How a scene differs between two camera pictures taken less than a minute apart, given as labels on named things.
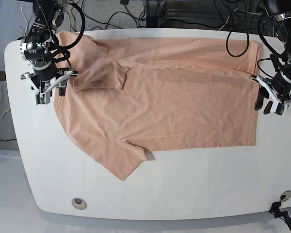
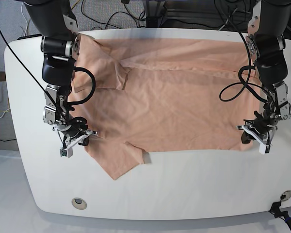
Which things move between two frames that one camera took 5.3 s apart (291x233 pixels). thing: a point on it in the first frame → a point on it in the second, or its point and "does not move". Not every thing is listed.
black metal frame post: (155, 10) does not move
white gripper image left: (42, 96) → (67, 151)
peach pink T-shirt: (131, 95) does not move
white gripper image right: (279, 107) → (248, 135)
